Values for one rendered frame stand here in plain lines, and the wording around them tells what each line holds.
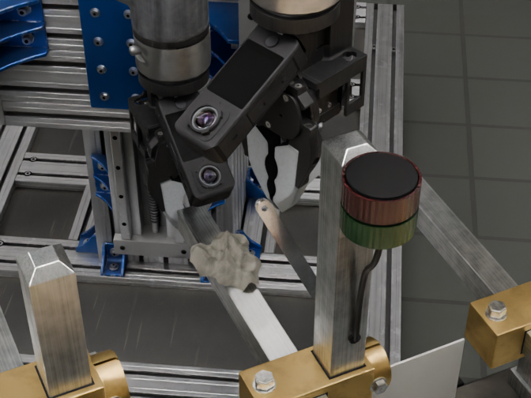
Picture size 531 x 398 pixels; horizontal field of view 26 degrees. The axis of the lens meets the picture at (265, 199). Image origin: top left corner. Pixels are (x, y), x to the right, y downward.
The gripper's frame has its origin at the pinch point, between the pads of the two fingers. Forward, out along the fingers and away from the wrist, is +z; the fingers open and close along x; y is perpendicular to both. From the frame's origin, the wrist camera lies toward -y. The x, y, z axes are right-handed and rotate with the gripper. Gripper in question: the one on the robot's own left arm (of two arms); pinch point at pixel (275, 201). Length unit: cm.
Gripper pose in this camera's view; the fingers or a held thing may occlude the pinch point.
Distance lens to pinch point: 101.5
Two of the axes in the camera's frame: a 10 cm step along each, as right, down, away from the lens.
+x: -7.1, -4.6, 5.4
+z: 0.0, 7.6, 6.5
